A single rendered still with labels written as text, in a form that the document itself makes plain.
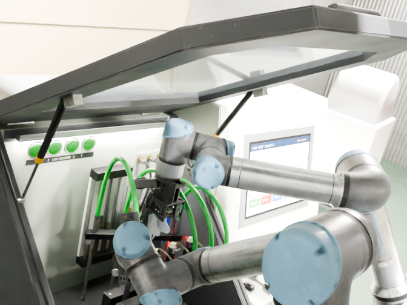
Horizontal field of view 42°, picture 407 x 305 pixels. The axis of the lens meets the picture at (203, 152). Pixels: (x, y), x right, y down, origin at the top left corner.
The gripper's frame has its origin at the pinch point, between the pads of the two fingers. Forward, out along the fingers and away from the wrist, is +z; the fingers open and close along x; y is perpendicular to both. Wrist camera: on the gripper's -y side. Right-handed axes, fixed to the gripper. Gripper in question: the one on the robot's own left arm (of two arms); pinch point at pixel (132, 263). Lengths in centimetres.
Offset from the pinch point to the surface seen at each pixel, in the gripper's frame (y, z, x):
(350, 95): -187, 261, 209
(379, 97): -177, 249, 228
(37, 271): 0.3, -2.9, -23.4
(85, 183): -32.5, 24.5, -12.9
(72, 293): -2, 51, -21
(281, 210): -28, 59, 61
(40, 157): -23.2, -19.6, -20.1
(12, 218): -13.1, -5.3, -29.2
